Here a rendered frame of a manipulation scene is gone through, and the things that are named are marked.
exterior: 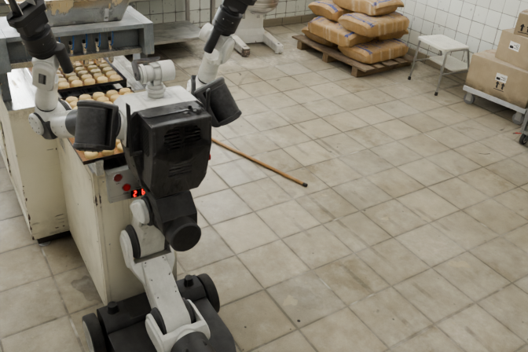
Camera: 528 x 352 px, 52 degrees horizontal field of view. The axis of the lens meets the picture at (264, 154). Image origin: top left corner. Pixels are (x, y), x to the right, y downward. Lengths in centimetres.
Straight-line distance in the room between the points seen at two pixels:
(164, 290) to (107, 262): 31
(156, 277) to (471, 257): 185
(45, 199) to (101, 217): 76
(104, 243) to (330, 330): 112
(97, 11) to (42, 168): 82
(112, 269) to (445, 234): 197
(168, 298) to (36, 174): 104
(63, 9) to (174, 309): 142
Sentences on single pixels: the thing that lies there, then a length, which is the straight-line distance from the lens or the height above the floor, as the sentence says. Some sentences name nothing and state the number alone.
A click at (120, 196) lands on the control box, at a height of 72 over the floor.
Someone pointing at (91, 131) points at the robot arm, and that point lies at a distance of 170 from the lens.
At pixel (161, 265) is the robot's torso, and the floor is 45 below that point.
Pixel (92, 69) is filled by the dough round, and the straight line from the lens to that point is 293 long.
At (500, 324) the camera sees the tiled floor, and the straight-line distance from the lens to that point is 300.
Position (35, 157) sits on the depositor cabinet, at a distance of 288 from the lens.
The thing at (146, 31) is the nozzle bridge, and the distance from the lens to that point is 278.
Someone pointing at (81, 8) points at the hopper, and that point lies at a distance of 271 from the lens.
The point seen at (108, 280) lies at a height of 29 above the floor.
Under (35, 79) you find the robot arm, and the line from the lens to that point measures 181.
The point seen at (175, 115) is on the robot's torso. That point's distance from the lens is 168.
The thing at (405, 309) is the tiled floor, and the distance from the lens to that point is 289.
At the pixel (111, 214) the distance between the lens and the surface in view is 230.
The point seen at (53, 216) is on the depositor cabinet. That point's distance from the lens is 308.
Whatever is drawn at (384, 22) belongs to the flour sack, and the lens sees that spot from 563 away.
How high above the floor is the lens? 196
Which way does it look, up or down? 30 degrees down
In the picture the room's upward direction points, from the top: 4 degrees clockwise
